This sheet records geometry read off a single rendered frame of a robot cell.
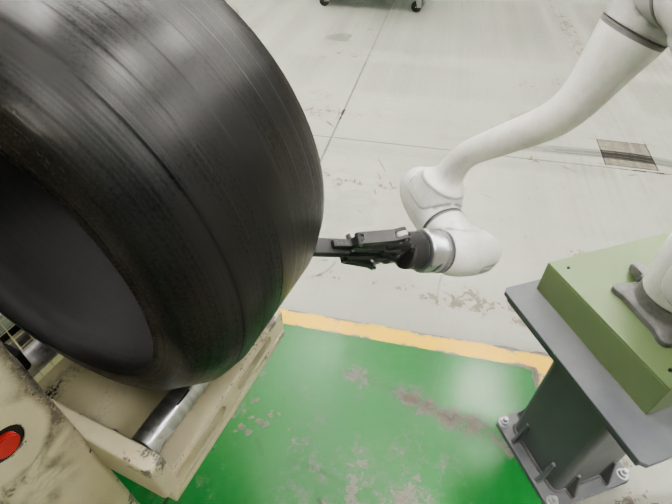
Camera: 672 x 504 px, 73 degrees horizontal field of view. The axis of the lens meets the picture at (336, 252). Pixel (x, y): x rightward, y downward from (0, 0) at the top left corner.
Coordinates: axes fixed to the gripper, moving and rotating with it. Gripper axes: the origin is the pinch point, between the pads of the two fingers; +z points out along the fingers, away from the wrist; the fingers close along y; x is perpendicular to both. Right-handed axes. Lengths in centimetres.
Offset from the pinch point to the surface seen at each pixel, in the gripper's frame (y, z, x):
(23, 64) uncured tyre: -28, 43, -1
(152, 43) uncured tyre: -29.7, 33.1, 3.4
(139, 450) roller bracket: 12.6, 30.2, -25.8
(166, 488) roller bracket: 16.8, 26.4, -31.0
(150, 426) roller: 16.2, 28.1, -22.3
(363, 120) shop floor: 131, -147, 189
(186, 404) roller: 16.2, 22.7, -19.8
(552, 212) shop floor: 62, -194, 65
